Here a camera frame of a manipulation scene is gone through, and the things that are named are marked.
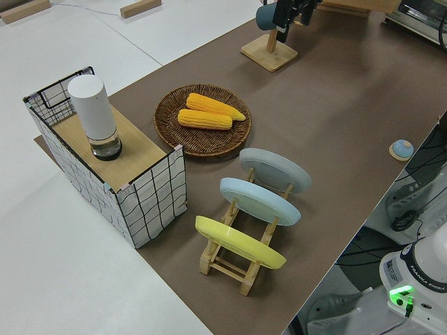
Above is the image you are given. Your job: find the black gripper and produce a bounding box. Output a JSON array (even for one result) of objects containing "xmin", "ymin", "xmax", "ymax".
[{"xmin": 274, "ymin": 0, "xmax": 315, "ymax": 43}]

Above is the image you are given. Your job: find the teal mug yellow inside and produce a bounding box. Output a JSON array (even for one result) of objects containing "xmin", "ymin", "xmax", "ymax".
[{"xmin": 256, "ymin": 4, "xmax": 281, "ymax": 32}]

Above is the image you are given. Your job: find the wooden mug stand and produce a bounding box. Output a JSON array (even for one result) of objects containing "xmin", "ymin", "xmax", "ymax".
[{"xmin": 240, "ymin": 19, "xmax": 302, "ymax": 73}]

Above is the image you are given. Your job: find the light wood cabinet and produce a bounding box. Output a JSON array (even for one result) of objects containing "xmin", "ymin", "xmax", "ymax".
[{"xmin": 319, "ymin": 3, "xmax": 372, "ymax": 15}]

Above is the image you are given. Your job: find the brown table mat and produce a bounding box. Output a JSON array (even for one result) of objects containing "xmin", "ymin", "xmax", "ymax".
[{"xmin": 34, "ymin": 0, "xmax": 447, "ymax": 335}]

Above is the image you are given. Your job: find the white toaster oven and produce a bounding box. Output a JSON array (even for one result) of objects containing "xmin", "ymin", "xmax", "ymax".
[{"xmin": 382, "ymin": 0, "xmax": 447, "ymax": 48}]

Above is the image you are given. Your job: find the yellow corn cob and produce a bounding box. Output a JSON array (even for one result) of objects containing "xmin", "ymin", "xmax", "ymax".
[
  {"xmin": 177, "ymin": 109, "xmax": 233, "ymax": 131},
  {"xmin": 186, "ymin": 92, "xmax": 247, "ymax": 122}
]

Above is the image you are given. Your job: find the gray plate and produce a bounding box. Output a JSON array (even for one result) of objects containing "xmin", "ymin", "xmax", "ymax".
[{"xmin": 239, "ymin": 147, "xmax": 312, "ymax": 194}]

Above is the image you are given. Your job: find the plain wooden block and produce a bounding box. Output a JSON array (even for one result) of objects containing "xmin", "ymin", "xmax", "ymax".
[
  {"xmin": 119, "ymin": 0, "xmax": 162, "ymax": 19},
  {"xmin": 0, "ymin": 0, "xmax": 52, "ymax": 24}
]

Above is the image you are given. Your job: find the round brown wicker tray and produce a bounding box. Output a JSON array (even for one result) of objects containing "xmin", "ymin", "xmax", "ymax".
[{"xmin": 154, "ymin": 83, "xmax": 253, "ymax": 161}]

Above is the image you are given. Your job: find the blue dome bell wooden base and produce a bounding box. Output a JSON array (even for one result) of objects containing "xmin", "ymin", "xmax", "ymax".
[{"xmin": 388, "ymin": 139, "xmax": 415, "ymax": 161}]

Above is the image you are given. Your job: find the light blue plate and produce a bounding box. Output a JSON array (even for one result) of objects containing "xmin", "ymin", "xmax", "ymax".
[{"xmin": 219, "ymin": 177, "xmax": 302, "ymax": 227}]

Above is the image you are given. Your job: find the light wood board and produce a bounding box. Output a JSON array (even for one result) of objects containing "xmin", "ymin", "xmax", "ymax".
[{"xmin": 52, "ymin": 104, "xmax": 167, "ymax": 186}]

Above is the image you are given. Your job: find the white cylinder bottle clear base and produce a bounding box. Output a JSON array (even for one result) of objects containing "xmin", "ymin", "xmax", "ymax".
[{"xmin": 67, "ymin": 75, "xmax": 123, "ymax": 161}]

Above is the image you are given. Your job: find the yellow plate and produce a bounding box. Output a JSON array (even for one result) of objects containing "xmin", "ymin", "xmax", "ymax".
[{"xmin": 194, "ymin": 215, "xmax": 287, "ymax": 270}]

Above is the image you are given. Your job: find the wooden dish rack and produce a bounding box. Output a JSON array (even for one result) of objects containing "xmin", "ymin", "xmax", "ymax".
[{"xmin": 199, "ymin": 166, "xmax": 295, "ymax": 297}]

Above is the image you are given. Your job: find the black toaster power cable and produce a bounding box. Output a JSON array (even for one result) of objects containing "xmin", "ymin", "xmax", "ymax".
[{"xmin": 436, "ymin": 13, "xmax": 447, "ymax": 46}]

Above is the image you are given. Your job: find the gray white pedestal leg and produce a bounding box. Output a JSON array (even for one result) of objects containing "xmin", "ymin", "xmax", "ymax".
[
  {"xmin": 296, "ymin": 289, "xmax": 371, "ymax": 335},
  {"xmin": 383, "ymin": 163, "xmax": 447, "ymax": 228}
]

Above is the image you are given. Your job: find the white grid wire basket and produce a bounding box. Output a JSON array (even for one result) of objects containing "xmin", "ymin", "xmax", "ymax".
[{"xmin": 22, "ymin": 65, "xmax": 189, "ymax": 249}]

